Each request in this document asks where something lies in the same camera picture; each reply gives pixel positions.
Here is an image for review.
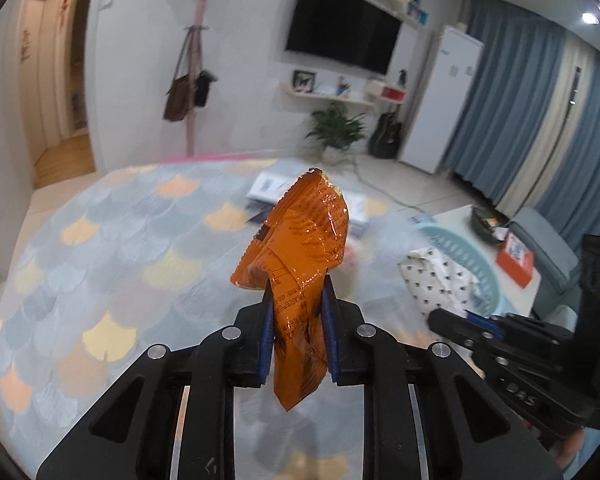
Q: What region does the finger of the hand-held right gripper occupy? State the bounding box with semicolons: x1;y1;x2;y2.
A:
427;309;506;361
465;311;576;342

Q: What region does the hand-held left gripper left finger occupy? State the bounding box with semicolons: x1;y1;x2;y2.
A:
36;277;276;480

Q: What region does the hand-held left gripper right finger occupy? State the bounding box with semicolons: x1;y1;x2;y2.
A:
321;276;556;480

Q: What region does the polka dot paper bag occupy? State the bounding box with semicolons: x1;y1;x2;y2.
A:
399;246;486;318

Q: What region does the teal plastic basket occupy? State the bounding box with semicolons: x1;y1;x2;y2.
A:
412;220;511;318

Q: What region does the orange snack wrapper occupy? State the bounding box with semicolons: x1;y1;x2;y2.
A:
230;167;352;413

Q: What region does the person's right hand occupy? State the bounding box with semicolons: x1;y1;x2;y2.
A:
555;430;588;478

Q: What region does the orange box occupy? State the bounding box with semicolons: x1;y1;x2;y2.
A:
496;232;536;288

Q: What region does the dark bowl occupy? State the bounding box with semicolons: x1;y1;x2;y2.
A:
471;206;508;246

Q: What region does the grey-blue sofa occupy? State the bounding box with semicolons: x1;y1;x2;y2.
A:
510;207;586;331

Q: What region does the white coffee table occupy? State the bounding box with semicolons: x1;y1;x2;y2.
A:
430;205;541;311

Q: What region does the blue carton box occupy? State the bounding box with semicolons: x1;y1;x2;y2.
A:
245;192;368;238

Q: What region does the black guitar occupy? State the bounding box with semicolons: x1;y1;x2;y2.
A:
369;110;403;159

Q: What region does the green potted plant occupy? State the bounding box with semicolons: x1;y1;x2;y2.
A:
306;102;368;163

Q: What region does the beige curtain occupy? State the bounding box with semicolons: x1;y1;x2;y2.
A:
550;45;600;226

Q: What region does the white curved low shelf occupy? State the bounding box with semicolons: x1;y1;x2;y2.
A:
280;82;376;108

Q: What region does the red and white box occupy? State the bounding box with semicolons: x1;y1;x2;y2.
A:
367;80;408;103

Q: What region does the brown tote bag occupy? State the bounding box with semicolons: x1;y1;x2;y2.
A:
162;35;193;122

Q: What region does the small black bag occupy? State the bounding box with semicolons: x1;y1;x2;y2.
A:
192;70;217;108

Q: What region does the pink coat rack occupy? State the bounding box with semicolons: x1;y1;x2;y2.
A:
182;0;216;158

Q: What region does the white door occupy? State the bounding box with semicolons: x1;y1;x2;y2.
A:
0;95;36;286

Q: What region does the butterfly picture frame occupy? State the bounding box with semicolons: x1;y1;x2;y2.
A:
292;70;317;95

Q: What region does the black wall television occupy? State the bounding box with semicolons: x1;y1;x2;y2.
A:
285;0;402;75

